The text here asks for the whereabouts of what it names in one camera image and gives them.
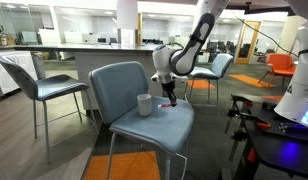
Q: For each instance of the kitchen island counter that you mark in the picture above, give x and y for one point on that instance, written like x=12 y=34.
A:
x=90 y=57

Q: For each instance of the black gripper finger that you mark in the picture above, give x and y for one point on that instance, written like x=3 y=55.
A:
x=170 y=101
x=174 y=100

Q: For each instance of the orange black clamp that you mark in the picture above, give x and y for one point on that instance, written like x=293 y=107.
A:
x=245 y=99
x=244 y=116

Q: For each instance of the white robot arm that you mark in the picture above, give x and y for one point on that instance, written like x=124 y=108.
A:
x=180 y=62

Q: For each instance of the red marker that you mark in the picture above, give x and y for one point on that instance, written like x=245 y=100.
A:
x=167 y=105

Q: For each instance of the blue padded chair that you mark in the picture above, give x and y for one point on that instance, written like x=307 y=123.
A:
x=121 y=93

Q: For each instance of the orange armchair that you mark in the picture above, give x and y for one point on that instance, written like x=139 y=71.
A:
x=279 y=65

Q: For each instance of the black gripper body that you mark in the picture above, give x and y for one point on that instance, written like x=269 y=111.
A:
x=169 y=88

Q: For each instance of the white round column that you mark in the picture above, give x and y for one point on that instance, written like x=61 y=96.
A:
x=127 y=21

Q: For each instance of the white mug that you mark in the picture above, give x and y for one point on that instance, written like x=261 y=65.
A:
x=144 y=104

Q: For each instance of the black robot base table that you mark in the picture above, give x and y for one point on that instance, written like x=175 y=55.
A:
x=284 y=146

